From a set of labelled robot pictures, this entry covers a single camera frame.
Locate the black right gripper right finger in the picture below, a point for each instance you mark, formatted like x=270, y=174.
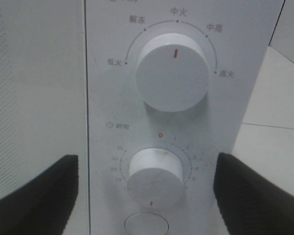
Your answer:
x=249, y=203

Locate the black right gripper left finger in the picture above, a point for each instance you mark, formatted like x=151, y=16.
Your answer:
x=44, y=205

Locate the white microwave oven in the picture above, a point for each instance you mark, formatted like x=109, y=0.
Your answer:
x=146, y=93

